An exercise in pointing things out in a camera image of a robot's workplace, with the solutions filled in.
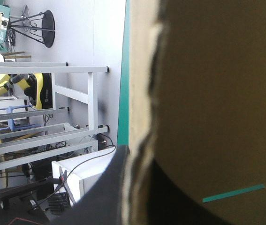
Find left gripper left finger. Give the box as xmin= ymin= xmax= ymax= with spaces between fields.
xmin=52 ymin=144 xmax=130 ymax=225

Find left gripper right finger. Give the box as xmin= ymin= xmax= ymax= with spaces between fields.
xmin=146 ymin=161 xmax=232 ymax=225

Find brown cardboard box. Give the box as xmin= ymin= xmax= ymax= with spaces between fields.
xmin=121 ymin=0 xmax=266 ymax=225

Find white cabinet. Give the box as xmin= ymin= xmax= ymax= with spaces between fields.
xmin=51 ymin=145 xmax=117 ymax=204

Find yellow robot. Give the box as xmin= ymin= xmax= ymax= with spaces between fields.
xmin=0 ymin=73 xmax=54 ymax=111

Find blue plastic chair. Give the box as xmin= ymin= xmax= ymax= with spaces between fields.
xmin=0 ymin=104 xmax=42 ymax=137

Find black round stool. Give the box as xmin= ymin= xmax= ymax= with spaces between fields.
xmin=8 ymin=5 xmax=56 ymax=49

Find black cable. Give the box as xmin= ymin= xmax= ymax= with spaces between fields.
xmin=36 ymin=133 xmax=117 ymax=205

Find white metal table frame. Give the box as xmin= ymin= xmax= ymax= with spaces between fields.
xmin=0 ymin=61 xmax=110 ymax=191

